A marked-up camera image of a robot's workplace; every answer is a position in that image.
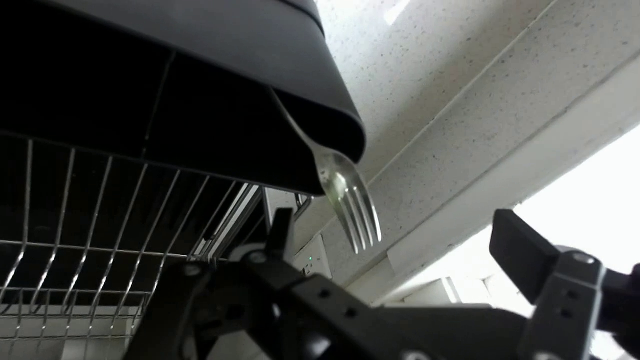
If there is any wire dish drying rack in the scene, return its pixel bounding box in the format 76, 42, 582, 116
0, 131, 270, 360

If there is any silver metal fork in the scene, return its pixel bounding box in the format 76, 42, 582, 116
268, 88, 386, 255

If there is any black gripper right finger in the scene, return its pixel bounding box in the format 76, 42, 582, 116
488, 208, 640, 360

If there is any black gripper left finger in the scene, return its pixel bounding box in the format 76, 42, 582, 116
125, 205, 405, 360

